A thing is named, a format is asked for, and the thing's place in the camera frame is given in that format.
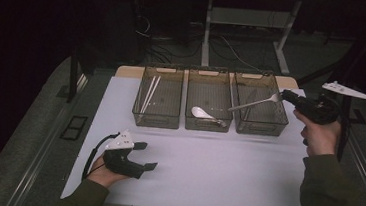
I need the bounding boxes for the smoked plastic bin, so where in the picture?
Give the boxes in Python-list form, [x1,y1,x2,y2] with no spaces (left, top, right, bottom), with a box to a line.
[130,63,186,131]
[227,68,294,139]
[183,66,238,134]

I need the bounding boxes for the black metal stand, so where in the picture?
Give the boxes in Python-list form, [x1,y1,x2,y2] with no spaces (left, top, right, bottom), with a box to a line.
[339,75,366,129]

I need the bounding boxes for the person's left hand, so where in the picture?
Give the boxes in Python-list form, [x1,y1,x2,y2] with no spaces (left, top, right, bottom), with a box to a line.
[85,153,131,192]

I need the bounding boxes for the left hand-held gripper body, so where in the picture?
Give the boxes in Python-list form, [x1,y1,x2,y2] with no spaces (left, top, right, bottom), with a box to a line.
[100,127,149,181]

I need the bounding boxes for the white desk frame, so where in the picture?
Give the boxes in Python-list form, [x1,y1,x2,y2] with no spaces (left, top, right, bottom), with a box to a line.
[200,0,303,77]

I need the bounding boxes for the black floor socket frame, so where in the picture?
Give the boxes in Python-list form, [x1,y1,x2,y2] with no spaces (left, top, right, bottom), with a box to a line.
[59,114,89,143]

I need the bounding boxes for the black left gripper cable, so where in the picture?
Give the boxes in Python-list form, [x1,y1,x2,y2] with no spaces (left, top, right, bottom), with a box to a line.
[81,130,121,183]

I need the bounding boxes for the black floor cables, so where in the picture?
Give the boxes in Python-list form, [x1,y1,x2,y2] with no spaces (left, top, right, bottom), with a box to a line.
[129,11,206,68]

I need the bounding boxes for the white chopstick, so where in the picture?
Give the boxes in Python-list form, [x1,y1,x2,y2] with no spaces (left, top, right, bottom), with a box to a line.
[138,74,157,116]
[141,75,162,116]

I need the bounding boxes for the person's right hand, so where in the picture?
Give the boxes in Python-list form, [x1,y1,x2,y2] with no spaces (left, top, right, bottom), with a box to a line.
[289,109,344,160]

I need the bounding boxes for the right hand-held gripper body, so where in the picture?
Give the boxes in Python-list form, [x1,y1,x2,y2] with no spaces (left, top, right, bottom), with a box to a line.
[294,77,366,130]

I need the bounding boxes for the white floor cable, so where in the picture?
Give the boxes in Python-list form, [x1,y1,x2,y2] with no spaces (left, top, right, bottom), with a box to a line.
[217,35,265,73]

